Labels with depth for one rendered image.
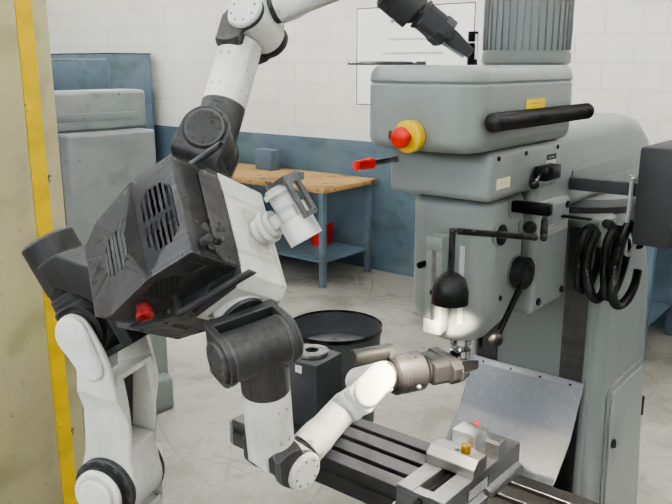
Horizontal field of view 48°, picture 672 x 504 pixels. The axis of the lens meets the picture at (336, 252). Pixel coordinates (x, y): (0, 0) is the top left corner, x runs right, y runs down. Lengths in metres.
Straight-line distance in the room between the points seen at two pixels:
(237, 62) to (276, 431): 0.73
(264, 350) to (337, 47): 6.03
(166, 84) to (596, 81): 4.92
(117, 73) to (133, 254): 7.39
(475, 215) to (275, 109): 6.27
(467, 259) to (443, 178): 0.18
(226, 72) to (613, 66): 4.62
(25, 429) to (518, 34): 2.24
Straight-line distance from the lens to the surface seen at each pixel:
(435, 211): 1.59
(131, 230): 1.37
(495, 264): 1.60
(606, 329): 2.04
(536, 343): 2.08
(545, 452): 2.06
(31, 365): 3.03
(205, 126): 1.48
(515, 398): 2.11
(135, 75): 8.84
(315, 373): 2.00
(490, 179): 1.48
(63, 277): 1.60
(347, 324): 4.01
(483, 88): 1.41
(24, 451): 3.14
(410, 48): 6.73
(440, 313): 1.59
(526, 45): 1.76
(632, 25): 5.93
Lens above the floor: 1.89
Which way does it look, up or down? 14 degrees down
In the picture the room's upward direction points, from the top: straight up
